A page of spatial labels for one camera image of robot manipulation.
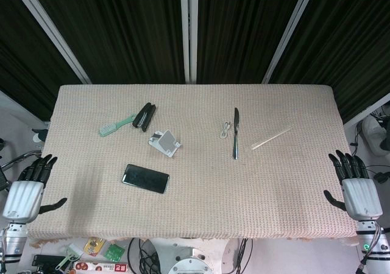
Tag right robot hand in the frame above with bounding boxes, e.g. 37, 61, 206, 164
323, 150, 383, 222

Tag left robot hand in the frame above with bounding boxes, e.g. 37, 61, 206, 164
2, 153, 68, 225

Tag black smartphone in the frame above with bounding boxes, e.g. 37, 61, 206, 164
121, 163, 171, 195

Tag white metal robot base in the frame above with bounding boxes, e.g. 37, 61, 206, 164
166, 239, 216, 274

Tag white phone stand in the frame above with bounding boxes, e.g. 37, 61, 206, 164
148, 129, 183, 158

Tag white rounded object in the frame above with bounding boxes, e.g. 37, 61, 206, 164
361, 115, 388, 156

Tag black flat box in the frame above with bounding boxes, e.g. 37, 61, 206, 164
32, 254, 66, 269

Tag small green dustpan brush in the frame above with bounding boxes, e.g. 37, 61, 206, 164
55, 244, 83, 271

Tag yellow snack packet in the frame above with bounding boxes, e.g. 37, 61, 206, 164
83, 237, 106, 256

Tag red and white box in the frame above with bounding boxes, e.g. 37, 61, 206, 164
74, 261, 129, 274

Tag clear plastic straw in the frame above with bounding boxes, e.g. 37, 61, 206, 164
249, 127, 294, 151

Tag green scrubbing brush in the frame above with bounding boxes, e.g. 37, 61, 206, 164
99, 113, 138, 138

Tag black curtain panel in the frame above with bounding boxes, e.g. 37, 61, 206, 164
0, 0, 83, 121
27, 0, 187, 85
196, 0, 309, 85
269, 0, 390, 122

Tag metal table knife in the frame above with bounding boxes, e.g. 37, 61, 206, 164
232, 107, 241, 160

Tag black stapler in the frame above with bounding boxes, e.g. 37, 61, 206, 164
132, 102, 158, 132

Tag beige waffle tablecloth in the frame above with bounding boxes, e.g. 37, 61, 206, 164
27, 84, 360, 241

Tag chrome chair frame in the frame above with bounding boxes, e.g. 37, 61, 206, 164
0, 150, 43, 173

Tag black hanging cables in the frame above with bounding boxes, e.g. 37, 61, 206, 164
234, 238, 254, 272

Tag black floor cable bundle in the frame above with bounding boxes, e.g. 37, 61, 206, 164
127, 238, 164, 274

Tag coiled white cable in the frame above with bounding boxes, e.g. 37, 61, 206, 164
219, 121, 232, 140

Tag white partition frame post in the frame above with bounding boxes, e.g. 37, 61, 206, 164
179, 0, 199, 85
261, 0, 324, 85
7, 0, 92, 85

